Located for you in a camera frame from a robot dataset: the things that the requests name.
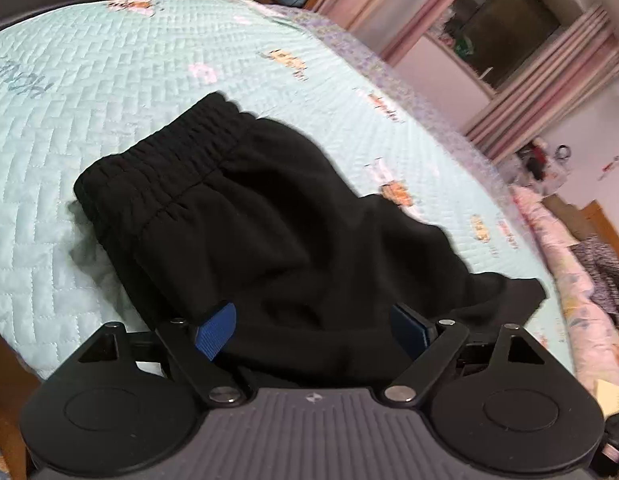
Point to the wooden headboard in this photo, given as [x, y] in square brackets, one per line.
[609, 225]

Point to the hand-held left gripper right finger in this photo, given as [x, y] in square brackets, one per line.
[408, 330]

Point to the window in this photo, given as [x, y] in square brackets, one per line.
[499, 25]

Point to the grey patterned garment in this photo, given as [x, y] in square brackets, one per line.
[607, 275]

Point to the pink floral duvet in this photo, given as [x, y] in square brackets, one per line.
[579, 300]

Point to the wooden bed side board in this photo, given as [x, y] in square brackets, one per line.
[9, 385]

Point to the black pants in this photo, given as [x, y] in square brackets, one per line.
[289, 210]

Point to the cluttered white cabinet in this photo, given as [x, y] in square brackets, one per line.
[539, 165]

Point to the purple floral bedsheet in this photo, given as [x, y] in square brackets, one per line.
[389, 85]

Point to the pink curtain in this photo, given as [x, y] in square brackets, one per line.
[389, 0]
[544, 85]

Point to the yellow cloth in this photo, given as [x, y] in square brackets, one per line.
[612, 397]

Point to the brown cloth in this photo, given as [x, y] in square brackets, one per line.
[562, 212]

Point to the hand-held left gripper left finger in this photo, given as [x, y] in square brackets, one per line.
[217, 330]

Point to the small wall decals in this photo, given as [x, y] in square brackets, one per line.
[614, 160]

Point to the bee print quilted blanket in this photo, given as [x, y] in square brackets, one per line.
[114, 60]

